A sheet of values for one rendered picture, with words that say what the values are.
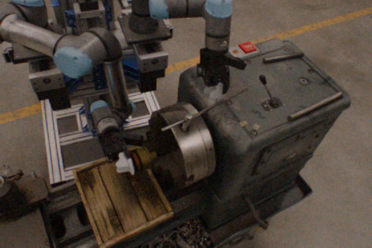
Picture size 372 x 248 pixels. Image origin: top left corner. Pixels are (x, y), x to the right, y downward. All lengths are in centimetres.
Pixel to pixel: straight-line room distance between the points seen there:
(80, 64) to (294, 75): 85
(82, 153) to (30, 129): 63
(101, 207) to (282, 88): 86
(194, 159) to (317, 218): 157
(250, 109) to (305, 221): 145
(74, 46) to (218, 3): 50
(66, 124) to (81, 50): 143
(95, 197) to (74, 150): 100
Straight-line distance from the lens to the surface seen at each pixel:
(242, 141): 111
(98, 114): 133
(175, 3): 100
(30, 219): 132
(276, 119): 121
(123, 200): 137
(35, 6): 150
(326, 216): 260
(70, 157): 233
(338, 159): 292
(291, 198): 191
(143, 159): 119
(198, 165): 116
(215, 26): 94
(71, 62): 113
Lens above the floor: 213
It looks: 49 degrees down
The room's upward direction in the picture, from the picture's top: 9 degrees clockwise
